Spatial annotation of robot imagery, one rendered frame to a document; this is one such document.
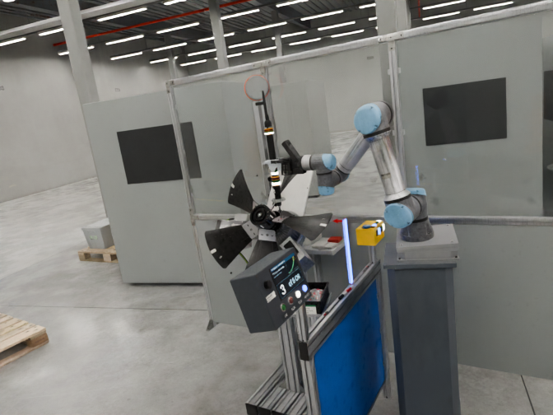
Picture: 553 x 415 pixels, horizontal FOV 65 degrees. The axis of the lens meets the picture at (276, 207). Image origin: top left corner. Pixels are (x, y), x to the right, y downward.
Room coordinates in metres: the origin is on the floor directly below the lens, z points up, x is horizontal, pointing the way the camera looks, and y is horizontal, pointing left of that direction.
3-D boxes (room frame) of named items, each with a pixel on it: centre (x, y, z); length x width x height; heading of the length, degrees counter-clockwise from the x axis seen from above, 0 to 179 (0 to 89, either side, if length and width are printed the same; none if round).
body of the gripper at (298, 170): (2.11, -0.11, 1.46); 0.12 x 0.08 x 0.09; 58
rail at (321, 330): (1.90, -0.27, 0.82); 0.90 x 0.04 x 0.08; 148
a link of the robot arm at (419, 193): (1.91, -0.61, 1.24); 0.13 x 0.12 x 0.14; 141
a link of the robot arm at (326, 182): (2.05, -0.26, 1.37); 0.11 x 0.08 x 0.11; 141
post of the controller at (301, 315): (1.53, -0.04, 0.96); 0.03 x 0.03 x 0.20; 58
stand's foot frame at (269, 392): (2.41, -0.01, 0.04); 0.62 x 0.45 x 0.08; 148
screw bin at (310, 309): (1.93, -0.09, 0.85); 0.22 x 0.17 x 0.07; 162
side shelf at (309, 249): (2.70, -0.21, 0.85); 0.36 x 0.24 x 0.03; 58
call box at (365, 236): (2.23, -0.48, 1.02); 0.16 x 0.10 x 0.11; 148
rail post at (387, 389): (2.26, -0.50, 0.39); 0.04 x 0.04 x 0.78; 58
